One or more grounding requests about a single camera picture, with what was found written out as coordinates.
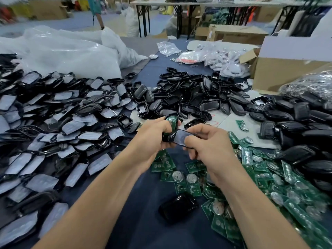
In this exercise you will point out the person's left hand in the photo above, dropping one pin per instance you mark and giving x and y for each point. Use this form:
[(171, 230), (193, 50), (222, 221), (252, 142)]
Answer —
[(150, 142)]

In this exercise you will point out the person's right hand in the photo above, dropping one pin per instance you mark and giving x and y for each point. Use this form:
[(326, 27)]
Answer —
[(215, 153)]

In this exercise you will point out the black key fob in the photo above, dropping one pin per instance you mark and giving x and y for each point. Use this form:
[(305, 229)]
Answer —
[(167, 136)]

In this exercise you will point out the small green circuit board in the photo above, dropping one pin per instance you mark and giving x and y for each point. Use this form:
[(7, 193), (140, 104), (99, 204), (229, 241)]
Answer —
[(172, 121)]

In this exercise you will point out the film-covered black shell cover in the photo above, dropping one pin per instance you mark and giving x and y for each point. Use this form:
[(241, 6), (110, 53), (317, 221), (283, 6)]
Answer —
[(181, 137)]

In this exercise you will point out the pile of black shell halves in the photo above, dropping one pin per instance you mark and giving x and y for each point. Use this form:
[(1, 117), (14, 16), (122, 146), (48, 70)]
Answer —
[(202, 96)]

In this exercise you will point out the lone glossy black shell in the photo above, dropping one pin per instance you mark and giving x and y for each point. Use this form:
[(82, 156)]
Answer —
[(177, 209)]

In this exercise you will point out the pile of green circuit boards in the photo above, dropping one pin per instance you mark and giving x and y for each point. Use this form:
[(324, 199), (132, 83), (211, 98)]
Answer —
[(290, 199)]

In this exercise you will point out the pile of assembled black fobs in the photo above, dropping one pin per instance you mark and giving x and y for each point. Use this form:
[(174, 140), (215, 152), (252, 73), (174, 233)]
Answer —
[(306, 132)]

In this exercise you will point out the pile of shells with pads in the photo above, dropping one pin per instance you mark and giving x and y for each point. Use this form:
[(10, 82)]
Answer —
[(52, 132)]

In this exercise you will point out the person's left forearm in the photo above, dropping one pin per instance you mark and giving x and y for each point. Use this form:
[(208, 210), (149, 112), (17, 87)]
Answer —
[(93, 210)]

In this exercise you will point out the person's right forearm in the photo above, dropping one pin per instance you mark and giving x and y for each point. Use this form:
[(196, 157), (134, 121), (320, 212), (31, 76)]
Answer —
[(264, 217)]

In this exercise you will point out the small white object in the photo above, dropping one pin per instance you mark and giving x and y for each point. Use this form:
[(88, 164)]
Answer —
[(153, 56)]

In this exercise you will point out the heap of clear parts bags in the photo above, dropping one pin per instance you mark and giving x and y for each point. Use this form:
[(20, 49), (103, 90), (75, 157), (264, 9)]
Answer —
[(228, 62)]

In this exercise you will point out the clear bag with red label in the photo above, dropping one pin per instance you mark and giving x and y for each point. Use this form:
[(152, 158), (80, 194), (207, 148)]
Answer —
[(191, 57)]

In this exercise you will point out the small crumpled clear plastic bag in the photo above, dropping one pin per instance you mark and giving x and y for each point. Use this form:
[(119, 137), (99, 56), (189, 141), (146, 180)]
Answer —
[(169, 48)]

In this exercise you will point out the large open cardboard box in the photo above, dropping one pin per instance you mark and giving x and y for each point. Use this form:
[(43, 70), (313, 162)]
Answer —
[(285, 72)]

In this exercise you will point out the clear bag of metal parts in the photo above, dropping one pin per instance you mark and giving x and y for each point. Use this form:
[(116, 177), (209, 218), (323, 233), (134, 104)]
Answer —
[(314, 85)]

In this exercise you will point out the brown cardboard box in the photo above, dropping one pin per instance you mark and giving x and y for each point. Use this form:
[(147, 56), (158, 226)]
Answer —
[(237, 34)]

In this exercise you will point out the white sack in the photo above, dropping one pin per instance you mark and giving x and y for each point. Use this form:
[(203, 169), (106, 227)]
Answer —
[(132, 22)]

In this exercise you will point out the large white plastic bag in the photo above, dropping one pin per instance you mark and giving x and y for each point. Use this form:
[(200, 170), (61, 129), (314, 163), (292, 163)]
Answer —
[(62, 53)]

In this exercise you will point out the long white table top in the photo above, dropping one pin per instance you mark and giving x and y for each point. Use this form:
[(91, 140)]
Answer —
[(249, 3)]

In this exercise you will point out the tan cardboard box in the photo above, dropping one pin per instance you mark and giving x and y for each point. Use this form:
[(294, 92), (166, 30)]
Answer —
[(47, 8)]

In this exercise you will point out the black metal table frame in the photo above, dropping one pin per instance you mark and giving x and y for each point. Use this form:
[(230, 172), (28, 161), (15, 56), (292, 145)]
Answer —
[(145, 19)]

